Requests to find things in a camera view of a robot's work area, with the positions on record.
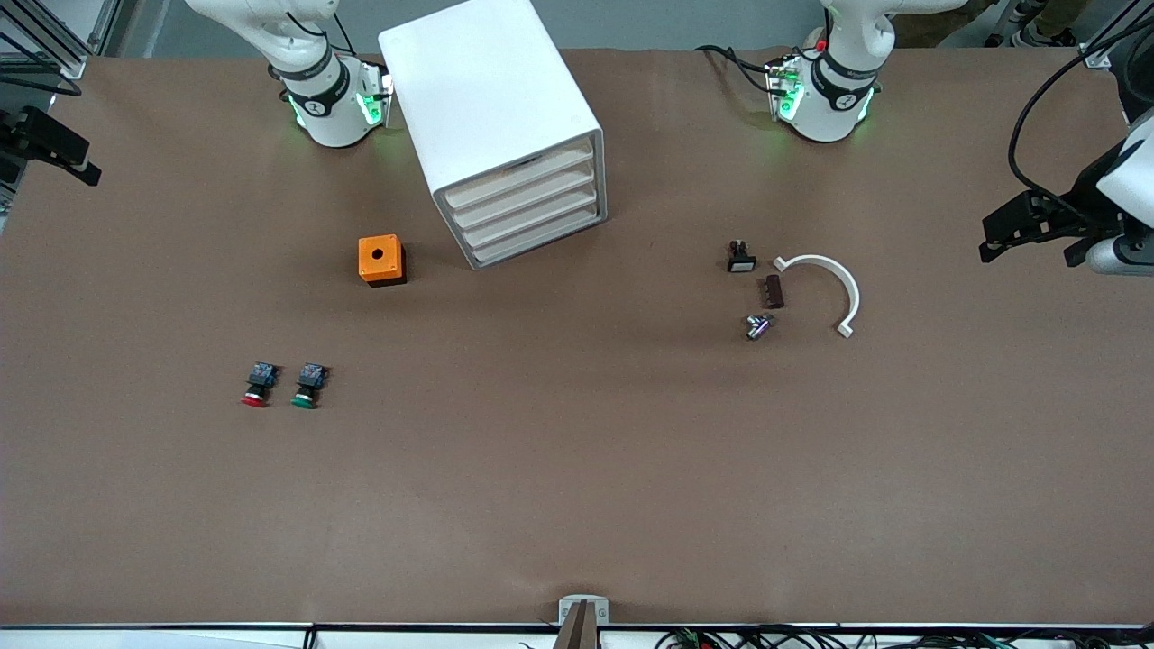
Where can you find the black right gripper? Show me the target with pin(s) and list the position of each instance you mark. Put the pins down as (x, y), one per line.
(20, 132)

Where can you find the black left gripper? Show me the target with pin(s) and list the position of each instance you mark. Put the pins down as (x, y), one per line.
(1079, 204)

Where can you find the white plastic drawer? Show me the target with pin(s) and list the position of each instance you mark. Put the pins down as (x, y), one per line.
(527, 194)
(523, 174)
(530, 214)
(534, 233)

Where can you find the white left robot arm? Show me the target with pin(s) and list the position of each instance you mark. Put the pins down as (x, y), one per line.
(838, 99)

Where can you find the red push button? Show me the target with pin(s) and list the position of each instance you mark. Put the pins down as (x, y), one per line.
(259, 383)

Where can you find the green push button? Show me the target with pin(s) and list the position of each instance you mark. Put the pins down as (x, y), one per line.
(309, 385)

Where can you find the white drawer cabinet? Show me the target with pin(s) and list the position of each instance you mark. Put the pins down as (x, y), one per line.
(478, 81)

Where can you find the white curved plastic clip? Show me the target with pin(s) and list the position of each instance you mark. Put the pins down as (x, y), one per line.
(852, 293)

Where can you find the dark brown terminal block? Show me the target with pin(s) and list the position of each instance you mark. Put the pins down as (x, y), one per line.
(773, 291)

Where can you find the silver metal connector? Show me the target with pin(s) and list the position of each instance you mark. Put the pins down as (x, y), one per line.
(758, 326)

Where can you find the aluminium frame profile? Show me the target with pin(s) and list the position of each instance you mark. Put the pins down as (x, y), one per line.
(1095, 56)
(63, 52)

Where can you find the black switch with white face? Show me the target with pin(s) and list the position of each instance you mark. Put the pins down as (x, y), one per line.
(741, 260)

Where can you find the orange button enclosure box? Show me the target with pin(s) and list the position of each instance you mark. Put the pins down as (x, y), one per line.
(379, 257)

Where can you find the white table edge rail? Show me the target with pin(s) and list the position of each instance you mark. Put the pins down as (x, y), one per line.
(180, 640)

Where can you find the grey metal bracket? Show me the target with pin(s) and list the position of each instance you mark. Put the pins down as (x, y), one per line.
(583, 608)

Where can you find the brown pointed post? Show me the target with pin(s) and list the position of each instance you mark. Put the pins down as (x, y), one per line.
(577, 635)

